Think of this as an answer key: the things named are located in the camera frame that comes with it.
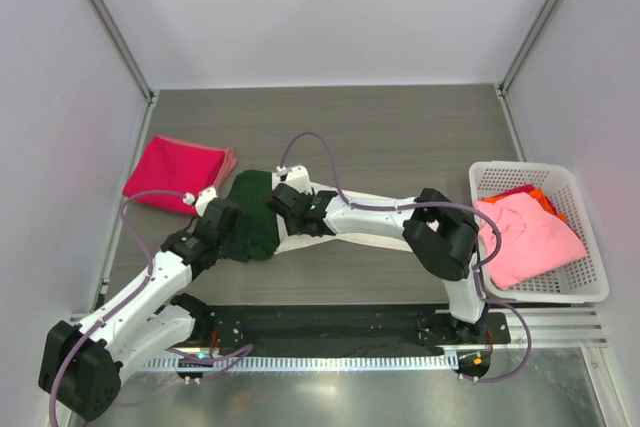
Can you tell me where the white green printed t-shirt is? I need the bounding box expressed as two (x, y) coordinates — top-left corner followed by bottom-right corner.
(220, 170), (410, 263)

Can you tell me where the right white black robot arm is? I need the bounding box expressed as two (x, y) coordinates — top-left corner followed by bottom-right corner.
(266, 183), (488, 343)

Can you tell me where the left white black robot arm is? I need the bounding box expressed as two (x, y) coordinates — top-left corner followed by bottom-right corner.
(38, 198), (241, 426)

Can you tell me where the folded salmon t-shirt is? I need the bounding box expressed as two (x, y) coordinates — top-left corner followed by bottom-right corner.
(213, 148), (238, 189)

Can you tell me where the folded magenta t-shirt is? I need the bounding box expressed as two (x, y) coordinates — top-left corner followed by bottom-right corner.
(122, 135), (226, 216)

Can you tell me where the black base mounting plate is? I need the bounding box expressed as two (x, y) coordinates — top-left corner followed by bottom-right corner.
(179, 304), (511, 358)

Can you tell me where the pink t-shirt in basket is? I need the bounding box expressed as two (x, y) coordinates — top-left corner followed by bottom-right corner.
(474, 193), (587, 290)

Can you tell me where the orange t-shirt in basket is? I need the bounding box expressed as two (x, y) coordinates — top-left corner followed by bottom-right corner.
(481, 184), (568, 223)

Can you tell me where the white plastic laundry basket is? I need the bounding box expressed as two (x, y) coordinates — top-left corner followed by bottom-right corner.
(469, 161), (609, 304)

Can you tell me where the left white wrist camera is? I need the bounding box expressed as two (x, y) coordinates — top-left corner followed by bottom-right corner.
(182, 186), (218, 217)

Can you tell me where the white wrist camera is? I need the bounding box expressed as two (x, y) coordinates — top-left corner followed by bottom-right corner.
(272, 165), (311, 193)
(182, 186), (218, 217)

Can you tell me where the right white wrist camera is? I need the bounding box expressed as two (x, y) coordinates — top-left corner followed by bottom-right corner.
(272, 165), (311, 193)

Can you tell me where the left aluminium frame post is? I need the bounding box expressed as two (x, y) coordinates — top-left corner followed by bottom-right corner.
(87, 0), (154, 103)

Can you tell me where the aluminium frame post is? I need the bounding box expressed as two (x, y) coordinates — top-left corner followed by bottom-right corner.
(87, 0), (154, 103)
(497, 0), (563, 97)

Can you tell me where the white slotted cable duct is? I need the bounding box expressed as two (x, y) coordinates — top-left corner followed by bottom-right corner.
(138, 351), (459, 374)

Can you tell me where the aluminium front rail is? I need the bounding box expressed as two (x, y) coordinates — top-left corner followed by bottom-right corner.
(499, 307), (609, 348)

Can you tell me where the right aluminium frame post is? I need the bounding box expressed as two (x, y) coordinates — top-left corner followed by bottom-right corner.
(497, 0), (563, 97)

